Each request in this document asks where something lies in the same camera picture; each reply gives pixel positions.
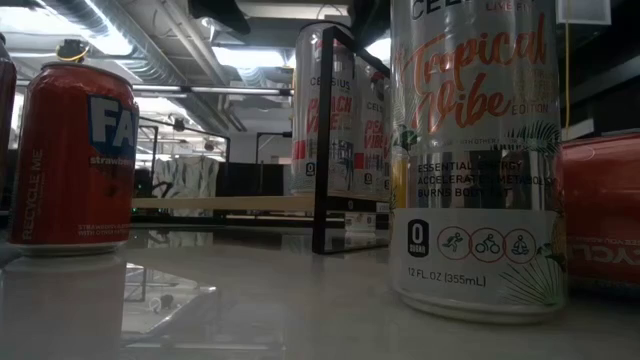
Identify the ceiling light panel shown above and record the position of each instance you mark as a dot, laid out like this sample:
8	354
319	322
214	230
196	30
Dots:
247	56

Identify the ceiling light tube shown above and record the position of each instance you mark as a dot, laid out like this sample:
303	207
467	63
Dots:
235	90

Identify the black yellow ceiling device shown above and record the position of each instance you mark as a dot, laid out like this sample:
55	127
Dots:
72	50

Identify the white plastic sheet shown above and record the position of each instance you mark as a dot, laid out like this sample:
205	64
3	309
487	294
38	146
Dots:
190	177

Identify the black partition panel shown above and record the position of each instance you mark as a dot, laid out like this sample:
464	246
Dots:
245	180

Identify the white paper sign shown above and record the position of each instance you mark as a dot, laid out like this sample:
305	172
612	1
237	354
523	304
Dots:
582	10

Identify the red Fanta strawberry can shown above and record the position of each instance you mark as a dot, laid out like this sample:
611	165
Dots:
65	165
605	210

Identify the silver can with red print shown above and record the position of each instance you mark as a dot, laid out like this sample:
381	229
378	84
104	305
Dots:
5	110

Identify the Celsius Tropical Vibe can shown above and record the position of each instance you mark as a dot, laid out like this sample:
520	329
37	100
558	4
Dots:
475	240

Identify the silver ventilation duct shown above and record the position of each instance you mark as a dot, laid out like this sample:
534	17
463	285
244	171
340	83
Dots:
145	67

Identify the wooden shelf with black frame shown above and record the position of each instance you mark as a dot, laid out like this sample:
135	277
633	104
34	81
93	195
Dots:
225	202

